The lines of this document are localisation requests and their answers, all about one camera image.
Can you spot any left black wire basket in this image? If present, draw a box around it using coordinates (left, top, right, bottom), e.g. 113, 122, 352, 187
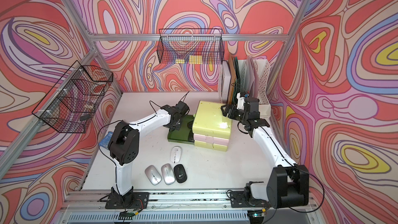
32, 61, 114, 133

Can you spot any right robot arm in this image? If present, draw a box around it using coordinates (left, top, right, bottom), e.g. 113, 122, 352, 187
221, 97, 309, 208

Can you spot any brown folder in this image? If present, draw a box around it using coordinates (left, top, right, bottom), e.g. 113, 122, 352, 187
227, 54, 236, 104

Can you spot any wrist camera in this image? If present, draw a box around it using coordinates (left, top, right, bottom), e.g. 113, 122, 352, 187
236, 92, 249, 110
176, 101, 190, 115

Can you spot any blue card pack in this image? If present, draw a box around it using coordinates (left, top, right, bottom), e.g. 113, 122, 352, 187
99, 131, 113, 149

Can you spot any back black wire basket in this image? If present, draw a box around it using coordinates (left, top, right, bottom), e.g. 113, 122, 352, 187
157, 28, 224, 65

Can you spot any silver computer mouse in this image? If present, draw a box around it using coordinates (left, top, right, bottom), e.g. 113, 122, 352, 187
145, 165, 162, 186
161, 163, 175, 185

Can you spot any white computer mouse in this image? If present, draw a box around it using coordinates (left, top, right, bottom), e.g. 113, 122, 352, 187
170, 146, 182, 164

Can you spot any black computer mouse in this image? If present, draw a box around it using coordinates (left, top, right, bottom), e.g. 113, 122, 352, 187
174, 164, 187, 184

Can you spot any green folder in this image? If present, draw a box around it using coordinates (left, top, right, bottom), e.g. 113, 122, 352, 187
233, 57, 242, 102

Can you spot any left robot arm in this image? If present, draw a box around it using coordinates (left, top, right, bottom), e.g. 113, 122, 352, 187
106, 101, 190, 209

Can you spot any white file organizer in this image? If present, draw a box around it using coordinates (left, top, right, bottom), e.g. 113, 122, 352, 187
217, 56, 271, 120

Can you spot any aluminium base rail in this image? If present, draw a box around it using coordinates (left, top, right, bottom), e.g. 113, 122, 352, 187
54, 189, 323, 224

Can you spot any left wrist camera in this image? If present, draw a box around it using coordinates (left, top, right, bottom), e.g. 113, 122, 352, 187
176, 101, 190, 115

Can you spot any black wire basket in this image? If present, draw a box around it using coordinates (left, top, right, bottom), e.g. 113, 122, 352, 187
157, 28, 224, 65
32, 61, 114, 133

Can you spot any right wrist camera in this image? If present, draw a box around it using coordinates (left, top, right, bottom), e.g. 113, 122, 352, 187
236, 92, 249, 110

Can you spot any yellow sticky note pad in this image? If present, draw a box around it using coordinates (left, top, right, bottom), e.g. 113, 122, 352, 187
189, 55, 203, 64

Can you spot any green drawer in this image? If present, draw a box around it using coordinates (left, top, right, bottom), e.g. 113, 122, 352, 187
167, 115, 194, 145

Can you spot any green drawer cabinet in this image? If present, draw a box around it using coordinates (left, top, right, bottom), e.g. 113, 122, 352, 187
192, 101, 232, 152

